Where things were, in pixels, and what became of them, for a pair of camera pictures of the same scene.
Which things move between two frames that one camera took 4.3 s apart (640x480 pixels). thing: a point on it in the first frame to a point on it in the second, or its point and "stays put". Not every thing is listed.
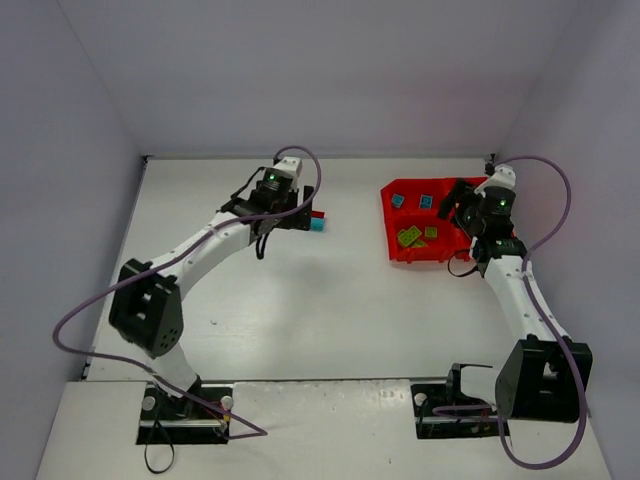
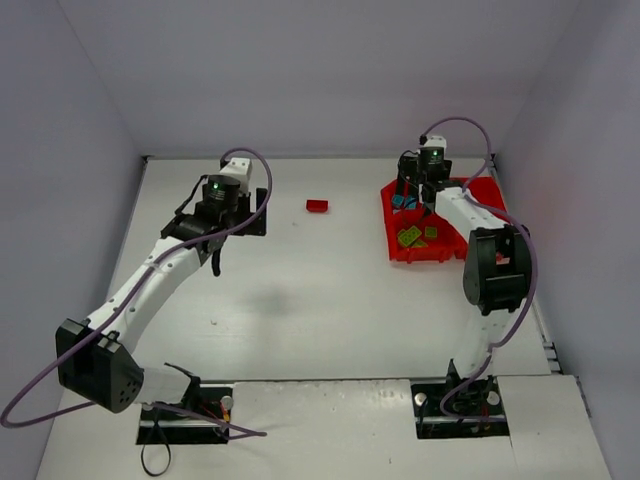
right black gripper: (460, 201) to (413, 187)
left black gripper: (304, 211) to (257, 215)
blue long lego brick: (317, 225) to (410, 202)
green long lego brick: (408, 236) stays put
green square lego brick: (419, 244) stays put
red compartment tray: (414, 230) stays put
